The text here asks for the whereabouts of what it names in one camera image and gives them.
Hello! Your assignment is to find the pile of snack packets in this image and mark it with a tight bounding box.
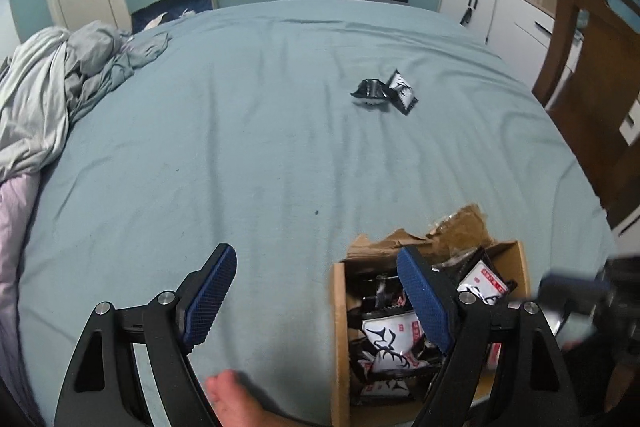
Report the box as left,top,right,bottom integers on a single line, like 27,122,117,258
345,247,518,408

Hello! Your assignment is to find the person's bare foot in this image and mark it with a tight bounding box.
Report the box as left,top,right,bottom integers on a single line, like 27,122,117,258
205,369,331,427

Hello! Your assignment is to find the person's right forearm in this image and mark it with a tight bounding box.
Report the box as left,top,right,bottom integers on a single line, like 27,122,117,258
565,342,640,427

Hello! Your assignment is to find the brown cardboard box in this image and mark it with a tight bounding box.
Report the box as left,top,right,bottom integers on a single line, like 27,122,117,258
330,204,533,427

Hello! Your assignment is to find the black white snack packet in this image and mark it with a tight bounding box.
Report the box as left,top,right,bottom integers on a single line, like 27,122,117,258
385,68,420,118
350,78,391,104

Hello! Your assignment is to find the white cabinet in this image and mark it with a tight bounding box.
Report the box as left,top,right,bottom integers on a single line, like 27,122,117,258
437,0,586,108

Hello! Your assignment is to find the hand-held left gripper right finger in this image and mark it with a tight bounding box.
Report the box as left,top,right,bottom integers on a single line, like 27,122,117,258
396,247,581,427

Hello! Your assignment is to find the brown wooden chair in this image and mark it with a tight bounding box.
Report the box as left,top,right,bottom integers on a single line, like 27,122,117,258
531,0,640,214

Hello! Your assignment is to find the white cloth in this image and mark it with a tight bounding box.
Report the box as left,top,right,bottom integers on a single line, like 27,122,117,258
142,8,197,31

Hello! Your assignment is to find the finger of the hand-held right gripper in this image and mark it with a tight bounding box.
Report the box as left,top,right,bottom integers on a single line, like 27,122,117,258
542,274,608,313

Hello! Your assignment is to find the grey crumpled duvet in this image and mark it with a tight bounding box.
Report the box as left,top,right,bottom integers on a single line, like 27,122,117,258
0,21,171,184

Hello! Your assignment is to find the lavender blanket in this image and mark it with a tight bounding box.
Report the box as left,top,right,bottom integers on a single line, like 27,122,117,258
0,172,46,427

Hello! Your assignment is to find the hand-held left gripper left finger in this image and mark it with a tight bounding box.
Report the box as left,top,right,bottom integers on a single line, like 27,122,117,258
52,243,238,427

